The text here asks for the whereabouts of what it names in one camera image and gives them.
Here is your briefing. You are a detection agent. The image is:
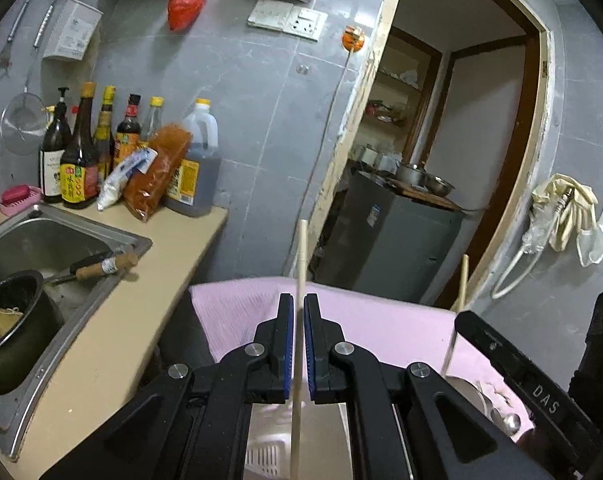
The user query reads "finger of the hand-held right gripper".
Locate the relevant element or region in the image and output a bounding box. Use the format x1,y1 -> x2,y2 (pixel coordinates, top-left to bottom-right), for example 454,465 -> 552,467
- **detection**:
454,311 -> 532,386

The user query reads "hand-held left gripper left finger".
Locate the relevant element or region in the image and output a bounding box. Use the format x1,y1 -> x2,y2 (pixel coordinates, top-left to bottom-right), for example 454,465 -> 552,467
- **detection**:
38,292 -> 296,480

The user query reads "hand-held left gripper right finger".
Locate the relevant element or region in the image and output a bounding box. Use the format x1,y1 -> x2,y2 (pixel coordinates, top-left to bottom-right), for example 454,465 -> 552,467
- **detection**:
304,292 -> 557,480

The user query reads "wooden chopstick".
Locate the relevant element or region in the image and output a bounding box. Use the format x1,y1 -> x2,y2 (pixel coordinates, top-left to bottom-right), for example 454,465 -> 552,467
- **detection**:
442,254 -> 470,378
288,220 -> 309,480

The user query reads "pink cloth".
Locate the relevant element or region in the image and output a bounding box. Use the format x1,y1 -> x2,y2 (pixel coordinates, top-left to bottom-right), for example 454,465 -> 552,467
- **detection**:
188,277 -> 537,446

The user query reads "small metal spoon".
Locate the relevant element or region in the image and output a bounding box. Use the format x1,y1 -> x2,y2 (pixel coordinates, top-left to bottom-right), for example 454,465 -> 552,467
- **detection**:
489,407 -> 522,436

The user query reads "clear plastic bag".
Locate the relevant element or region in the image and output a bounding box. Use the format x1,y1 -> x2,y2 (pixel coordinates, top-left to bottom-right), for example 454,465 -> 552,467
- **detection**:
576,177 -> 603,268

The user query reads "grey cabinet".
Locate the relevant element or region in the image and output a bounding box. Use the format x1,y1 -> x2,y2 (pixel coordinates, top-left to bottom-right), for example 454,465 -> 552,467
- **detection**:
314,170 -> 467,306

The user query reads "metal bowl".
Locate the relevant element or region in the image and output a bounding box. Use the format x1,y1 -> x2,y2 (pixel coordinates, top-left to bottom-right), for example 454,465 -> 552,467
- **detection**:
424,175 -> 456,197

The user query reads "metal pot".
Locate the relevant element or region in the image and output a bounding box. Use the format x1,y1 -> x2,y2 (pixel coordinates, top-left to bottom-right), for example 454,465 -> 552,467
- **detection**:
394,162 -> 427,188

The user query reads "large dark liquid jug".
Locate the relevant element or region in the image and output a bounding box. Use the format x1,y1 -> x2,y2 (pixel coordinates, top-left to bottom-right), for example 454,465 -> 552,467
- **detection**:
164,99 -> 221,218

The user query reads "orange-red food packet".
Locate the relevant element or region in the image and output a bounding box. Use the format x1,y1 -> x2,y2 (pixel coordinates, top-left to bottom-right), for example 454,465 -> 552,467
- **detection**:
122,125 -> 193,223

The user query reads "white and blue packet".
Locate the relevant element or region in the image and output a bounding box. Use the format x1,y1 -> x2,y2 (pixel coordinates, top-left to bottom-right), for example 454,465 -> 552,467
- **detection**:
97,147 -> 158,211

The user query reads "black pot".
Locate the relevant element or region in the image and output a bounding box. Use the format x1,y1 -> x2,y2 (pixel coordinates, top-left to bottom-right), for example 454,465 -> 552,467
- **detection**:
0,270 -> 64,396

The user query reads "stainless steel sink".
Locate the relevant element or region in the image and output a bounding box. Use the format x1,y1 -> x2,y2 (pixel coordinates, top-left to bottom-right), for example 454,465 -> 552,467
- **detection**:
0,202 -> 154,461

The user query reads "wooden shelf unit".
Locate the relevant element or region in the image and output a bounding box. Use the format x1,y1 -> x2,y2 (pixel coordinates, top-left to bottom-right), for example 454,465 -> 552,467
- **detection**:
361,27 -> 442,161

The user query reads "clear yellow-cap bottle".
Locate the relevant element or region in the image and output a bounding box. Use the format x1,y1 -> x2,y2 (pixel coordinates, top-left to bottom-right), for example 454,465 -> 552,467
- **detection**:
140,96 -> 164,143

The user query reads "red-cap dark sauce bottle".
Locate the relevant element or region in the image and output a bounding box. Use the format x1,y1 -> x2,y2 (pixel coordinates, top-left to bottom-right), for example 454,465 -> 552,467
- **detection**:
114,94 -> 142,173

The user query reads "red-label soy sauce bottle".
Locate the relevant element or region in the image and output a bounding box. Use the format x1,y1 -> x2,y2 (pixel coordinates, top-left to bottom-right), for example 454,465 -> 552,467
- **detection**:
60,82 -> 101,210

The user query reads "yellowish scouring pad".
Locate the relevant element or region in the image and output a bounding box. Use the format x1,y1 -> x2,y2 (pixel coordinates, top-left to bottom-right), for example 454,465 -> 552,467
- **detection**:
0,307 -> 24,341

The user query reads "yellow-cap dark sauce bottle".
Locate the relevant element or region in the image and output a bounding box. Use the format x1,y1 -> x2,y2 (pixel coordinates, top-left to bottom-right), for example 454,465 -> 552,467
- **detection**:
92,86 -> 117,186

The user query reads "pink soap dish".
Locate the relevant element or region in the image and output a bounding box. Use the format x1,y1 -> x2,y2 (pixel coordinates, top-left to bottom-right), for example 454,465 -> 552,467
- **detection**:
0,185 -> 43,218

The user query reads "metal mesh strainer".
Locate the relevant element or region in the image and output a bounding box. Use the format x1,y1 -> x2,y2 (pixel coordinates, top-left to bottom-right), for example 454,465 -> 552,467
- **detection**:
0,2 -> 57,156

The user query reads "hanging metal utensil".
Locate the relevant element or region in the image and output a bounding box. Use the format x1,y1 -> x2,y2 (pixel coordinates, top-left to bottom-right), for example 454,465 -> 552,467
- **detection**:
0,0 -> 31,68

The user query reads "white hose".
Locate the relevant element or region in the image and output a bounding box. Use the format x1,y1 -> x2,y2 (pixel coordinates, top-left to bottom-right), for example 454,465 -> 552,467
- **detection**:
491,247 -> 545,301

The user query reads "wooden-handled black tool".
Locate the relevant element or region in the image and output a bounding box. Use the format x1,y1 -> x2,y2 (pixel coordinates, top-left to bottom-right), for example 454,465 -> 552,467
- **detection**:
51,251 -> 139,286

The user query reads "wooden door frame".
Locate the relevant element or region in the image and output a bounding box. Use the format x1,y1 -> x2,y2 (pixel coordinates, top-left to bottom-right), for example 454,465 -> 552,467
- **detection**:
309,0 -> 552,311

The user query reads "orange wall hook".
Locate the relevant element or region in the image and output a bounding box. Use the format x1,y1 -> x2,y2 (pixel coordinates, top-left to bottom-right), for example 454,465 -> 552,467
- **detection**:
342,26 -> 367,53

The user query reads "white switch socket panel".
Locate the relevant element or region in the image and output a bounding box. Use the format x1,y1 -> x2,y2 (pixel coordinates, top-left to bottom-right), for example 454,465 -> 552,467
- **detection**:
246,0 -> 329,42

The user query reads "white wall box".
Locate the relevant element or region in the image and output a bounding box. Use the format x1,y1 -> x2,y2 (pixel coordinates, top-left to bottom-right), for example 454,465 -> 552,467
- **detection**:
42,0 -> 103,62

